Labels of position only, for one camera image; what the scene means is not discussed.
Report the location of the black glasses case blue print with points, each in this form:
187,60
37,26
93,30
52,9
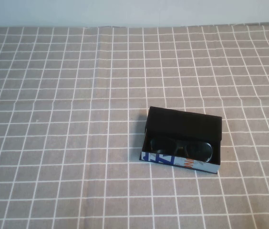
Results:
184,124

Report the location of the black sunglasses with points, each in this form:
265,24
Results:
200,150

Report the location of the grey white-checked tablecloth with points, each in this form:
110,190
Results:
53,119

